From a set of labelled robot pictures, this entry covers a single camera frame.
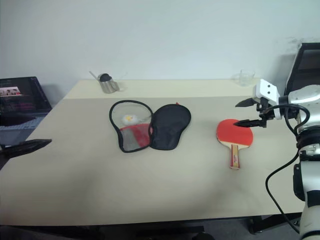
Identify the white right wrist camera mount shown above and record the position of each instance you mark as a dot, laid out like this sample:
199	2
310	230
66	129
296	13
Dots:
266	91

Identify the red table tennis paddle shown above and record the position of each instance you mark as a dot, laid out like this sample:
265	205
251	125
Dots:
232	135

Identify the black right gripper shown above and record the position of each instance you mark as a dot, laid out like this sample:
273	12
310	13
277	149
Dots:
263	110

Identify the black mesh chair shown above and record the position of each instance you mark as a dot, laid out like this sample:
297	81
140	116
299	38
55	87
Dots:
310	57

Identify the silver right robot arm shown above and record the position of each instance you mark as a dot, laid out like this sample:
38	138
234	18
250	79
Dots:
305	100

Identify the black table frame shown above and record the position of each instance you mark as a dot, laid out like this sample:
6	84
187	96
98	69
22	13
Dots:
260	226

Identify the open laptop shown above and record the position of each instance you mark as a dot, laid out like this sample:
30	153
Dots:
22	97

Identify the thin metal stirrer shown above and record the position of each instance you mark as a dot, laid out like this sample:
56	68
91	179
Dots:
93	74

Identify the black and red paddle case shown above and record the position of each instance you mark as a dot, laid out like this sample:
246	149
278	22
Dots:
170	125

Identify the stainless steel cup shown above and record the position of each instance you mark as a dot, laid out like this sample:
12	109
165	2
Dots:
108	86

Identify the black rounded object in cup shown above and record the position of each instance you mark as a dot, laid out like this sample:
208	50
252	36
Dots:
105	77

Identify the clear glass cup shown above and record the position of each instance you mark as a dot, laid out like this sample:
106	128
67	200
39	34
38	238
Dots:
246	78

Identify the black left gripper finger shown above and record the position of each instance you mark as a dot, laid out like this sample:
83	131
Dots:
25	147

